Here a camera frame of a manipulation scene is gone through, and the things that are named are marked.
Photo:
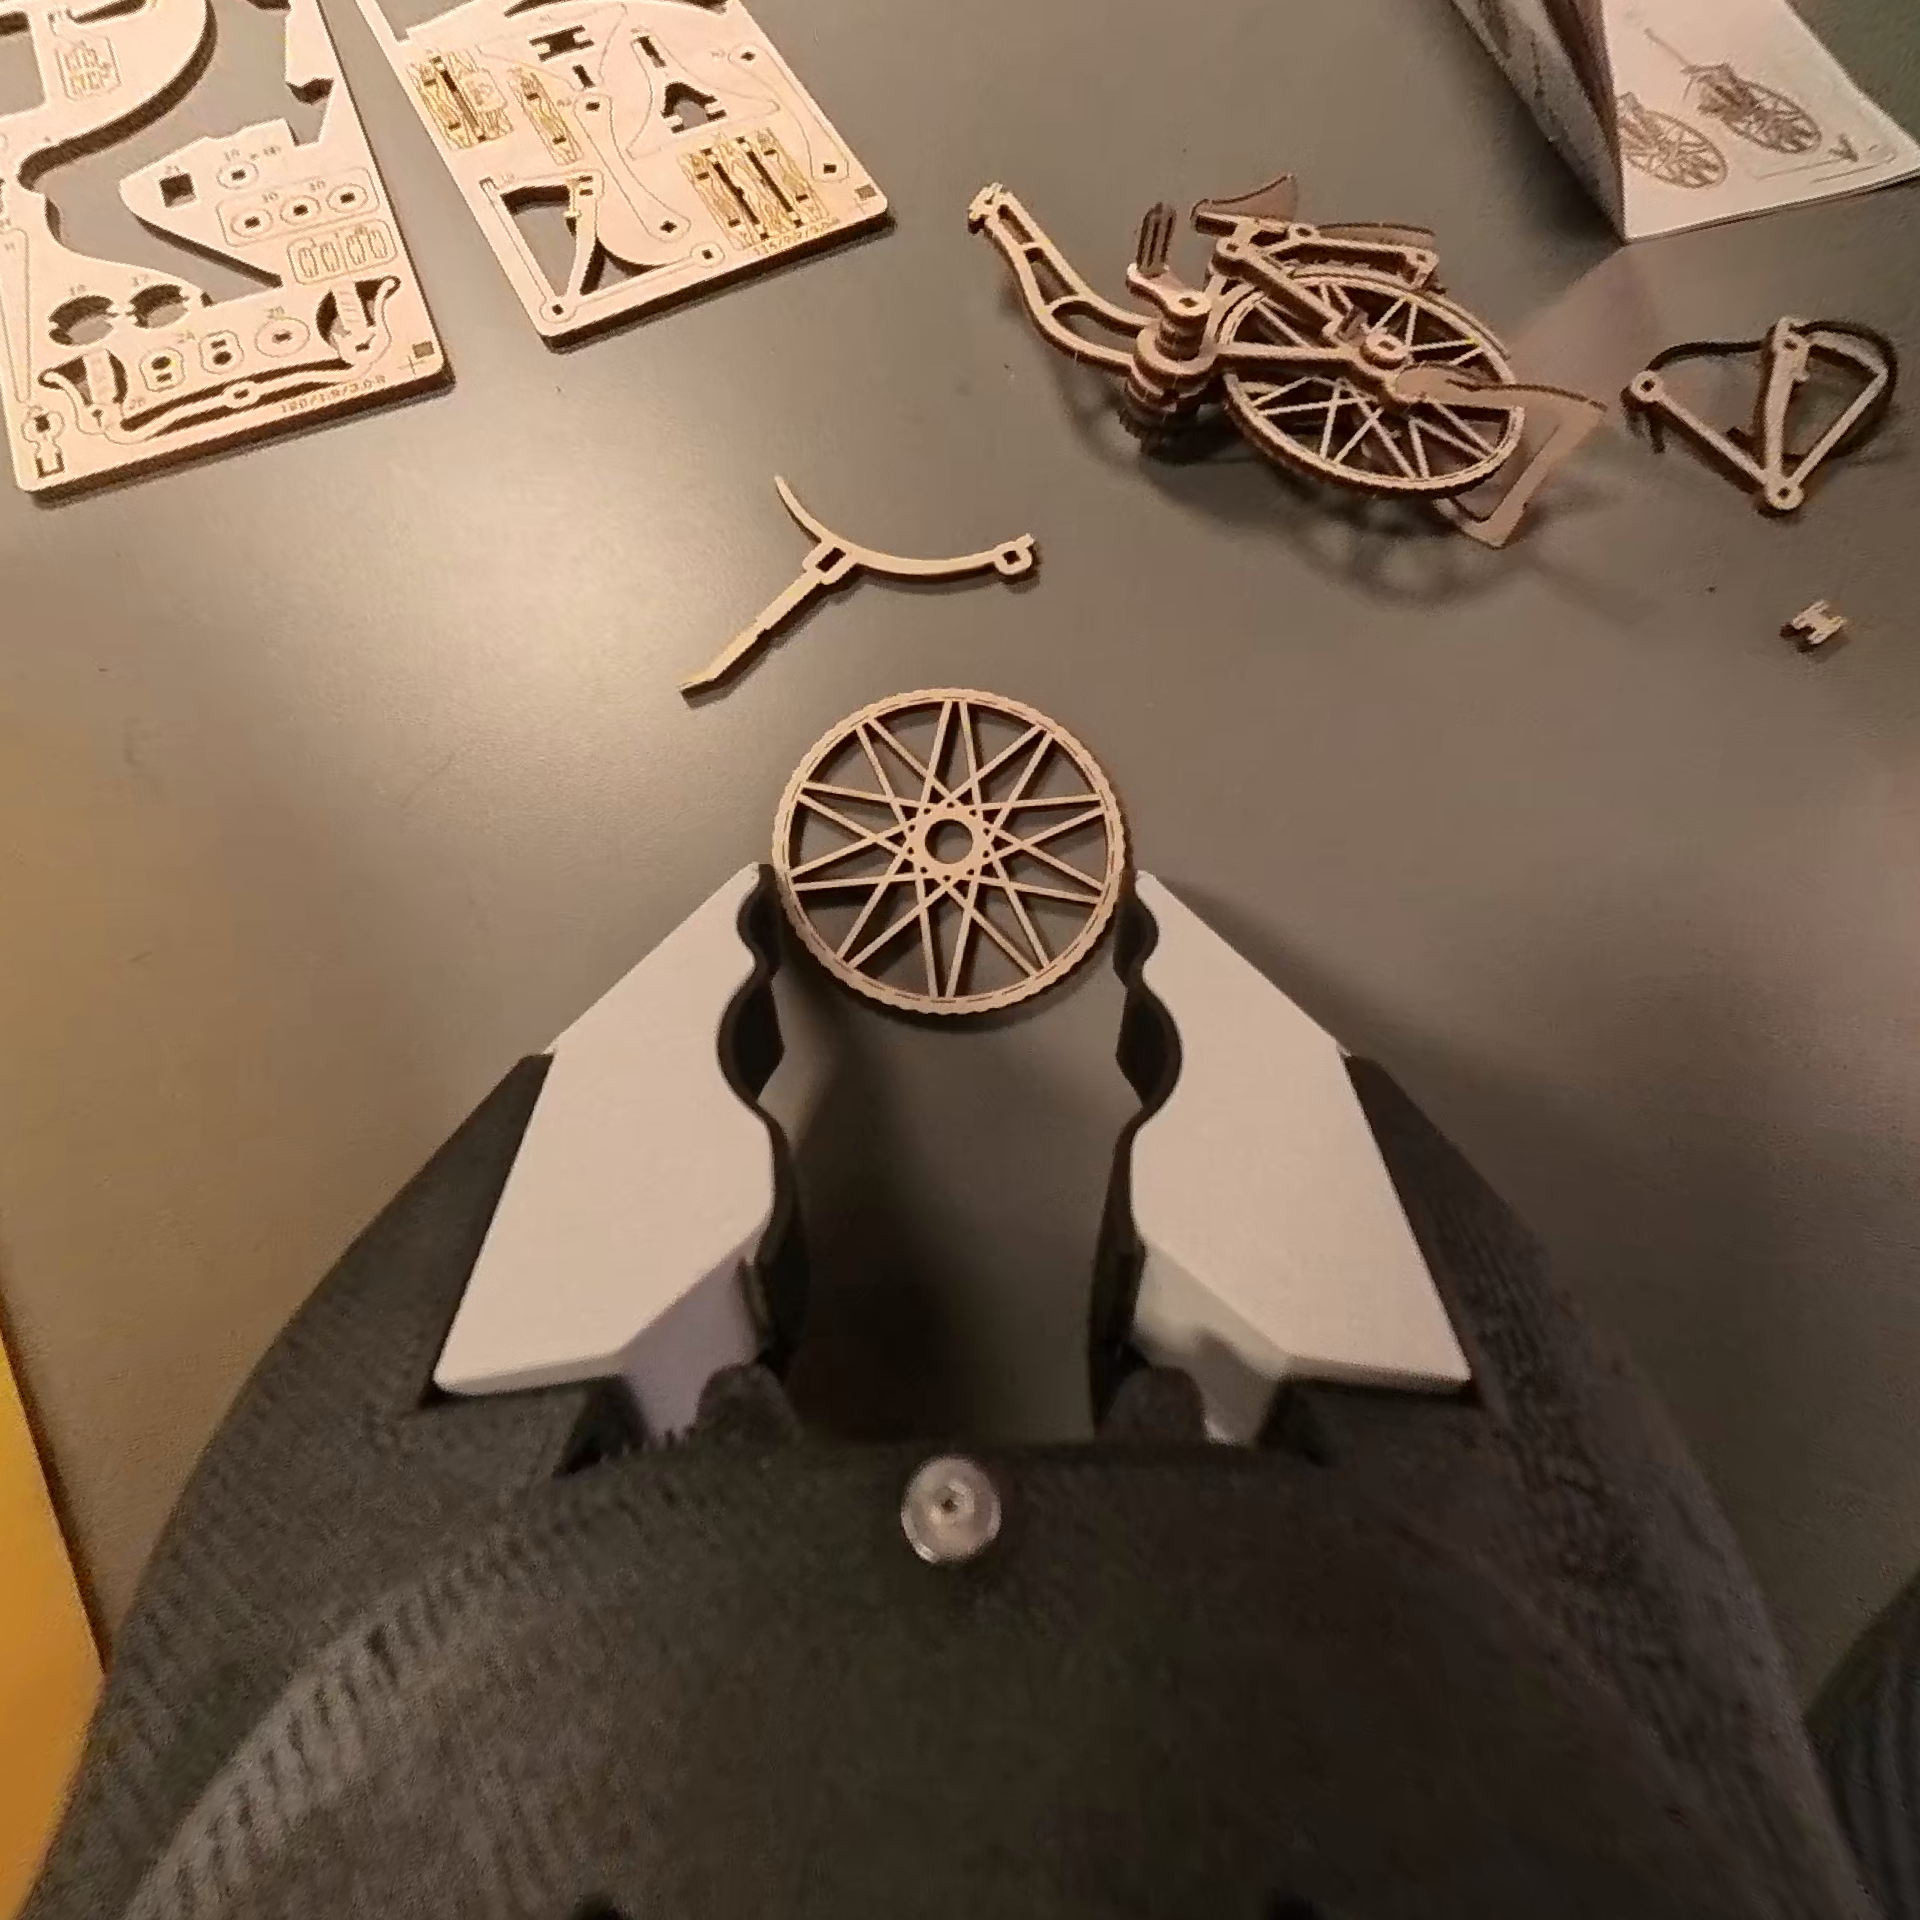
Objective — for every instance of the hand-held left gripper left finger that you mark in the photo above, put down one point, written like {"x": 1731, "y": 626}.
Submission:
{"x": 629, "y": 1185}

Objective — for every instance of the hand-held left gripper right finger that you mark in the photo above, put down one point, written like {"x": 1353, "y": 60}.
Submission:
{"x": 1271, "y": 1205}

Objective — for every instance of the wooden spoked wheel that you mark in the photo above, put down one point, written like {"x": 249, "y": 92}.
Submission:
{"x": 922, "y": 840}

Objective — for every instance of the yellow storage bin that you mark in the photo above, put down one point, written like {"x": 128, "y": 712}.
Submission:
{"x": 38, "y": 1502}

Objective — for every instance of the wooden parts sheet curved cutout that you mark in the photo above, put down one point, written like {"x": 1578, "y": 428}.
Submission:
{"x": 374, "y": 276}

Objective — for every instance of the wooden parts sheet with slots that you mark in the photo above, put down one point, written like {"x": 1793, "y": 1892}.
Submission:
{"x": 646, "y": 147}

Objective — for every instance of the small wooden model part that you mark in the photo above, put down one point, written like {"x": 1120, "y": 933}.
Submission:
{"x": 1815, "y": 620}

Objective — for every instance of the wooden bicycle model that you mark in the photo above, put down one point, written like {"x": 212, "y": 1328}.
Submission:
{"x": 1187, "y": 336}

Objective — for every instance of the wooden curved fender part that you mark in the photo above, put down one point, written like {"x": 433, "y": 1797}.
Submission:
{"x": 826, "y": 561}

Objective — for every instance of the assembly instruction booklet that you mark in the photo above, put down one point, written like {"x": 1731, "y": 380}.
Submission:
{"x": 1728, "y": 90}

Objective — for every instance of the small wooden frame with band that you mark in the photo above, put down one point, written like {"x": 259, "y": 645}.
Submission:
{"x": 1793, "y": 450}

